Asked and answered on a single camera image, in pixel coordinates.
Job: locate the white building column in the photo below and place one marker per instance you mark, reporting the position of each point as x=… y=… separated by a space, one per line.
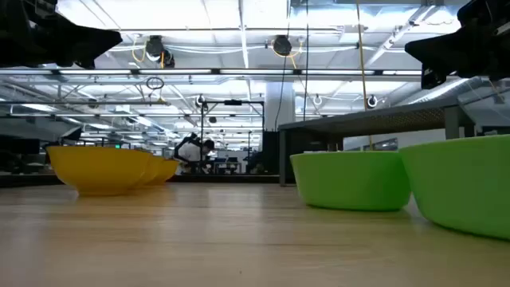
x=279 y=103

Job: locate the green mini bowl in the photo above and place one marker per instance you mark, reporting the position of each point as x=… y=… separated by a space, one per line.
x=462 y=183
x=350 y=181

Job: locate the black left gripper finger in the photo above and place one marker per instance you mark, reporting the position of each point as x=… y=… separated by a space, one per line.
x=85 y=62
x=87 y=40

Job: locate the grey perforated metal shelf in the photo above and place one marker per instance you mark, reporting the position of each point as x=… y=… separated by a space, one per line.
x=378 y=119

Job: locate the person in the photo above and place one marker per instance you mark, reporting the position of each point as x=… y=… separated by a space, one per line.
x=191 y=153

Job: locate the long ceiling light rail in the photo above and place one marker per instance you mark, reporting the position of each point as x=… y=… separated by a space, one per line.
x=255 y=72

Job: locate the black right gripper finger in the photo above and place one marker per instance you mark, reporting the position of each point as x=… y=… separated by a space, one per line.
x=438 y=45

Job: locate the dark background monitor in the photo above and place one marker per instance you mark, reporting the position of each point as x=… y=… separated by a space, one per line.
x=72 y=134

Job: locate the black background station frame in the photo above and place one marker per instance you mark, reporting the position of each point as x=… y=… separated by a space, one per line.
x=233 y=102

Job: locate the black aluminium table frame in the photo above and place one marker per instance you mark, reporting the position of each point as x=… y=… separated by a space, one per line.
x=219 y=178

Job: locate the yellow patterned mini bowl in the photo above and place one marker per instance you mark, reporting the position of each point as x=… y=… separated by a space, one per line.
x=155 y=169
x=99 y=169
x=170 y=169

